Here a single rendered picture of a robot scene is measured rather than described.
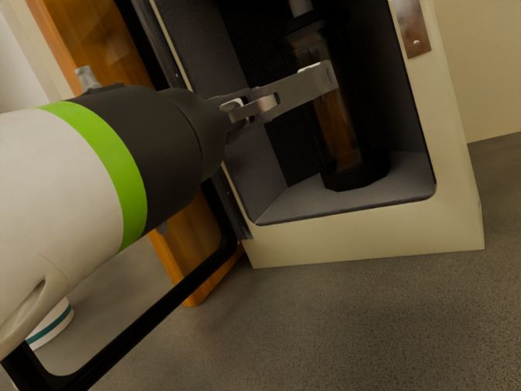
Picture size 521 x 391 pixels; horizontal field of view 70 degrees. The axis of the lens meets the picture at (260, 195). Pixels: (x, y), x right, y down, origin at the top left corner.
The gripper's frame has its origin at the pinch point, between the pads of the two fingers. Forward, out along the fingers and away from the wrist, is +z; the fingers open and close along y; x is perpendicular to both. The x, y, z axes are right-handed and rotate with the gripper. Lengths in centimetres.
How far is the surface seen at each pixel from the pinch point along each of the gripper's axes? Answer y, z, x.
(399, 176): -7.8, 10.3, 16.1
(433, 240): -11.4, 2.5, 22.1
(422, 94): -14.3, 2.2, 5.2
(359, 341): -5.5, -12.1, 24.2
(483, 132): -17, 46, 23
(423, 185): -11.4, 5.5, 16.3
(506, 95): -22, 46, 17
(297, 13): -1.1, 11.4, -8.5
